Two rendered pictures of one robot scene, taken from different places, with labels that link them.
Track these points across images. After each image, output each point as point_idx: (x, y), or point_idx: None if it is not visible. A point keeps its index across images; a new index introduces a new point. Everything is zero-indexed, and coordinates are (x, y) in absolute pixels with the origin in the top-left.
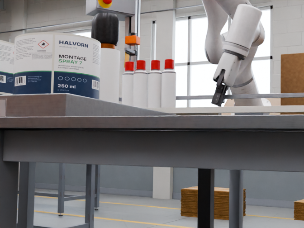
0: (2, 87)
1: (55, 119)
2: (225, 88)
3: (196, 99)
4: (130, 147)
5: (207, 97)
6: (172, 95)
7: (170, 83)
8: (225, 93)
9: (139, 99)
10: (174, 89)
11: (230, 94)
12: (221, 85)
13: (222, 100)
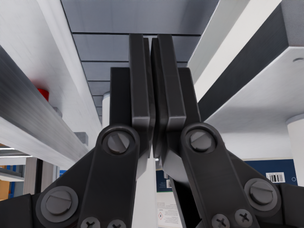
0: None
1: None
2: (133, 198)
3: (87, 149)
4: None
5: (78, 150)
6: (147, 170)
7: (153, 217)
8: (101, 141)
9: (155, 166)
10: (136, 197)
11: (19, 124)
12: (289, 216)
13: (144, 74)
